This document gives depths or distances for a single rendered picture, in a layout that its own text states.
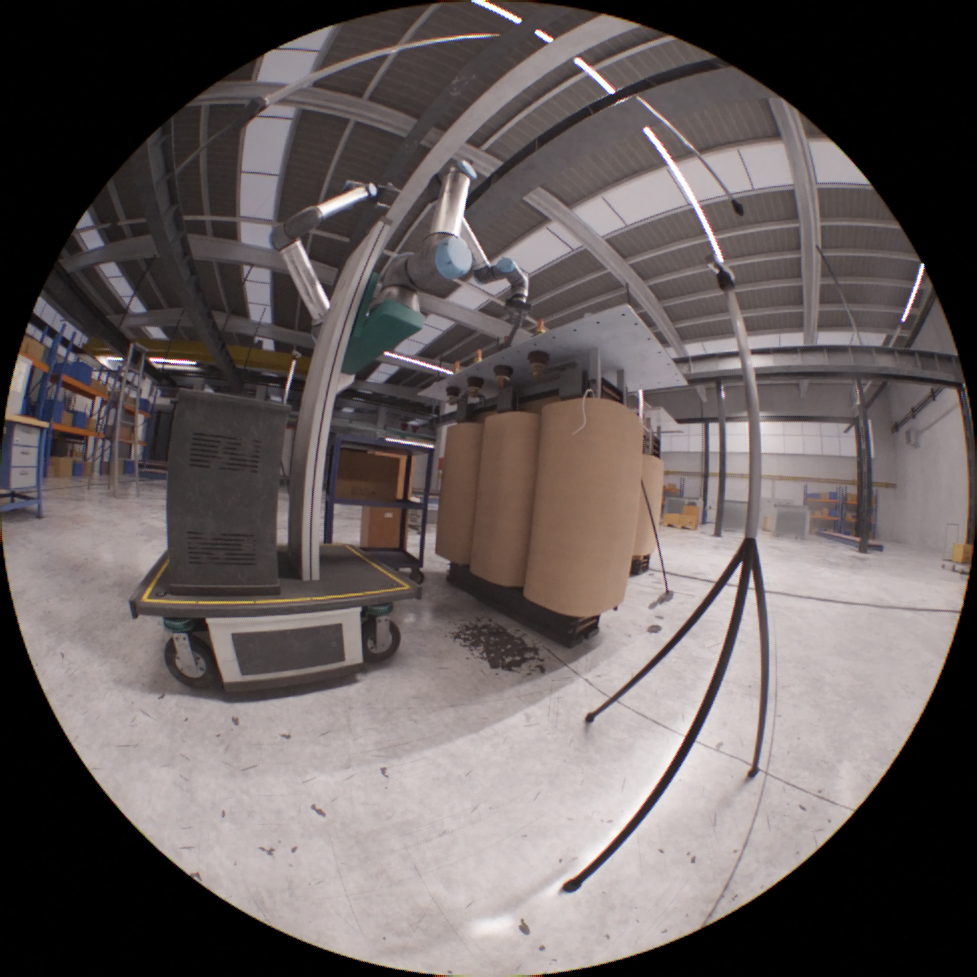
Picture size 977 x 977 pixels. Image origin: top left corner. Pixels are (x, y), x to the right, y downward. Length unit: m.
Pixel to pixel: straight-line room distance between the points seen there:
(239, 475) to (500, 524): 1.13
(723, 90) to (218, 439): 4.81
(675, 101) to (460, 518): 4.77
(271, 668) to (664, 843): 1.03
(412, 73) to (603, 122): 6.43
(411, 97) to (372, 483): 9.66
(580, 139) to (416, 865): 4.95
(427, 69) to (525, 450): 9.54
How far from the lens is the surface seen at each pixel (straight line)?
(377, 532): 2.50
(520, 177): 4.62
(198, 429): 0.85
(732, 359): 9.86
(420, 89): 9.88
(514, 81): 7.78
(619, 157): 10.58
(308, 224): 1.53
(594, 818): 0.79
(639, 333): 1.28
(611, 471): 1.16
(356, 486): 1.79
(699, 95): 4.42
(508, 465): 1.43
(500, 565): 1.46
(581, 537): 1.13
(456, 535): 1.79
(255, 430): 0.84
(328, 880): 0.70
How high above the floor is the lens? 0.67
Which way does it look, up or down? level
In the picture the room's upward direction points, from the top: 6 degrees clockwise
